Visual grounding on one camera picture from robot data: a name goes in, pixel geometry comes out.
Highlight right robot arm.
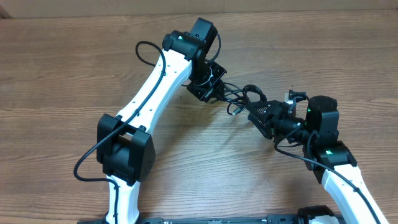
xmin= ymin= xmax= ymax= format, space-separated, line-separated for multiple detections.
xmin=246 ymin=92 xmax=387 ymax=223

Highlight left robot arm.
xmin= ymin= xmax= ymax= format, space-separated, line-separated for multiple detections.
xmin=73 ymin=18 xmax=226 ymax=223

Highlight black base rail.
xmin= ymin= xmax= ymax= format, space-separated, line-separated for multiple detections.
xmin=77 ymin=205 xmax=346 ymax=224

